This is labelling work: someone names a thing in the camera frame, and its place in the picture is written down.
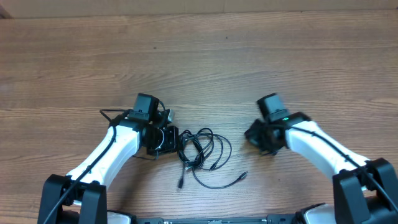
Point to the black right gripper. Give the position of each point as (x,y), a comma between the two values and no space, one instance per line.
(252,138)

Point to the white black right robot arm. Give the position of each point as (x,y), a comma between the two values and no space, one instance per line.
(364,190)

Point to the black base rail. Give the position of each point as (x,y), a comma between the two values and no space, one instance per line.
(202,220)

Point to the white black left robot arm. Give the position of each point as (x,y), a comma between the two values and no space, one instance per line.
(81,195)

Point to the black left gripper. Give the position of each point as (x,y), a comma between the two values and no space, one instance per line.
(172,144)

